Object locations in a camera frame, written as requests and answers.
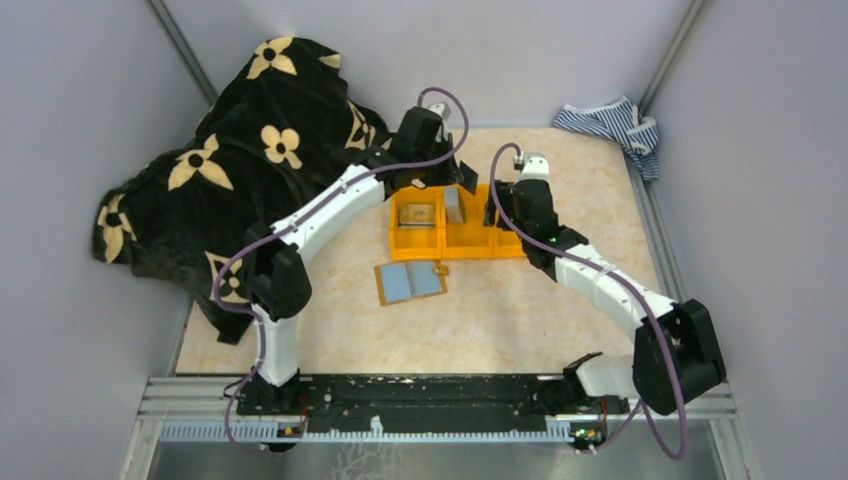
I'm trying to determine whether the dark card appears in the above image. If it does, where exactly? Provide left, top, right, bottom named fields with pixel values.
left=458, top=161, right=479, bottom=195

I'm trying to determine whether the orange three-compartment bin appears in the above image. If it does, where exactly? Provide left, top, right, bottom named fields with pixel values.
left=388, top=184, right=525, bottom=261

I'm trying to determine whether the tan leather card holder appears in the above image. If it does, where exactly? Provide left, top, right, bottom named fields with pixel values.
left=374, top=259, right=450, bottom=308

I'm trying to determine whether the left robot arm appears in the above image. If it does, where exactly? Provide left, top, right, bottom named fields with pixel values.
left=242, top=102, right=463, bottom=388

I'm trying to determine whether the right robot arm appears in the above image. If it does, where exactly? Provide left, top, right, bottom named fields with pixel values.
left=486, top=180, right=727, bottom=415

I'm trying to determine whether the grey box in bin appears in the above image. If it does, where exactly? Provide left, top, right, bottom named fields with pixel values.
left=443, top=186, right=466, bottom=225

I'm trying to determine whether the blue striped cloth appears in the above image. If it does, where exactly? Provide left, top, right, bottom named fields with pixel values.
left=553, top=96, right=660, bottom=182

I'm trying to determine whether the black floral blanket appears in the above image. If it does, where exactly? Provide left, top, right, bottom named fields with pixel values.
left=90, top=36, right=389, bottom=344

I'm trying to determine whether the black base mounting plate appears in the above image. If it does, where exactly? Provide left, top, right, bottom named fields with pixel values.
left=236, top=374, right=630, bottom=434

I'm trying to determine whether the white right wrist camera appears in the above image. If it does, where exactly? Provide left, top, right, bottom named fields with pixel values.
left=513, top=152, right=550, bottom=181

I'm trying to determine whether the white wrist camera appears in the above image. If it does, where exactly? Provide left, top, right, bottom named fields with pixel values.
left=427, top=101, right=451, bottom=123
left=513, top=152, right=550, bottom=181

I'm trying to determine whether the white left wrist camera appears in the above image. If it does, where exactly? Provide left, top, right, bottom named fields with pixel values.
left=427, top=101, right=451, bottom=123

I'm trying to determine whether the aluminium frame rail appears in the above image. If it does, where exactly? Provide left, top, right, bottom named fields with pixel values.
left=135, top=374, right=737, bottom=445

